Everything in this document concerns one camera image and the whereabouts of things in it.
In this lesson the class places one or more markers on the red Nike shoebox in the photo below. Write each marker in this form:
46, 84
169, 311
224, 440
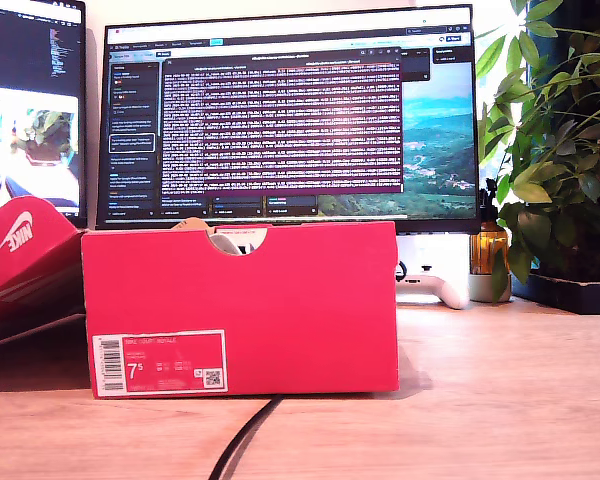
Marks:
280, 310

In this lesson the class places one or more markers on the white game controller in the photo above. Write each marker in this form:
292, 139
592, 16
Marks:
450, 295

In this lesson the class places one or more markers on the wide black computer monitor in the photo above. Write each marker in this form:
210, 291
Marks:
430, 125

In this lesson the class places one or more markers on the pale round pot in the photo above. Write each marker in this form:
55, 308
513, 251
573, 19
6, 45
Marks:
480, 290

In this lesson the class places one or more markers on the amber pump bottle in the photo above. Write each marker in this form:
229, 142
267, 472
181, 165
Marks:
487, 247

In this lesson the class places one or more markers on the green leafy houseplant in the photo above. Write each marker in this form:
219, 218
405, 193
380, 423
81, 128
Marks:
555, 150

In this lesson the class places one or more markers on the black monitor with camera feeds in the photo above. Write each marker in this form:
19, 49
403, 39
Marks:
30, 50

